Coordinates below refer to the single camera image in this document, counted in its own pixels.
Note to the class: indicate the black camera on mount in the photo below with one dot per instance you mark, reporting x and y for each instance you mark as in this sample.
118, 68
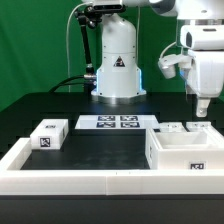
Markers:
105, 8

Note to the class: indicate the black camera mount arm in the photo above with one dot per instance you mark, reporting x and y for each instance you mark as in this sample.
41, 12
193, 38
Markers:
86, 20

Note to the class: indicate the white cabinet body box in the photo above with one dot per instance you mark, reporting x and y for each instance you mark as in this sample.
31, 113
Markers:
198, 150

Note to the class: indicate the small white cabinet top block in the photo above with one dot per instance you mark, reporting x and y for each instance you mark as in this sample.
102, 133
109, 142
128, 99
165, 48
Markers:
49, 134

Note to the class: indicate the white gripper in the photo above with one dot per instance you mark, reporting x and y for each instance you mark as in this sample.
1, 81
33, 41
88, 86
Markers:
205, 44

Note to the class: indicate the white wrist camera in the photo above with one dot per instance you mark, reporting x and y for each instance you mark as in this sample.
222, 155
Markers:
167, 64

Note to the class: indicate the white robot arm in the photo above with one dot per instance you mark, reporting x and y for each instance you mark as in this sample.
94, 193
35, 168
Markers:
118, 78

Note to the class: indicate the white cabinet door panel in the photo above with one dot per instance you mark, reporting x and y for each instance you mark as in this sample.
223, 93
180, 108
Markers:
197, 126
171, 127

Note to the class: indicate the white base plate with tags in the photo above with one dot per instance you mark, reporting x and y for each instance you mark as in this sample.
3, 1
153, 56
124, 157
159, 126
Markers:
117, 122

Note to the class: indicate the white U-shaped obstacle frame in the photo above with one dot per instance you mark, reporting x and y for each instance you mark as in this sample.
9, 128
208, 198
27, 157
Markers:
14, 180

